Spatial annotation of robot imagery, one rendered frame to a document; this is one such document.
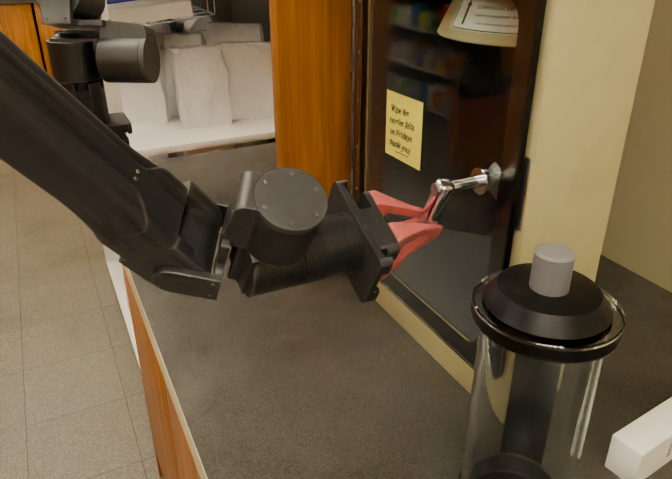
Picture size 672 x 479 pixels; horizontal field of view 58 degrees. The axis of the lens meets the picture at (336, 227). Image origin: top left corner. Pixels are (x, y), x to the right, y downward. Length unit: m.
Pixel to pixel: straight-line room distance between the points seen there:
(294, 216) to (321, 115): 0.41
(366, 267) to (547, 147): 0.19
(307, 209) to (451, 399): 0.35
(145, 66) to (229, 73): 1.02
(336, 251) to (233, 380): 0.27
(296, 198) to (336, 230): 0.09
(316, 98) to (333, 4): 0.12
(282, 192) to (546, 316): 0.21
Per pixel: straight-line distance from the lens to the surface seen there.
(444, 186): 0.56
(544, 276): 0.45
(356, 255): 0.54
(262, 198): 0.45
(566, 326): 0.44
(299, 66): 0.82
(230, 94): 1.80
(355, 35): 0.78
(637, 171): 1.05
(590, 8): 0.56
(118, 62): 0.79
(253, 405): 0.71
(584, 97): 0.58
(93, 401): 2.27
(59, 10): 0.81
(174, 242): 0.48
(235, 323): 0.84
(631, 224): 1.07
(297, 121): 0.84
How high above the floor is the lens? 1.41
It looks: 26 degrees down
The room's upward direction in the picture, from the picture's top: straight up
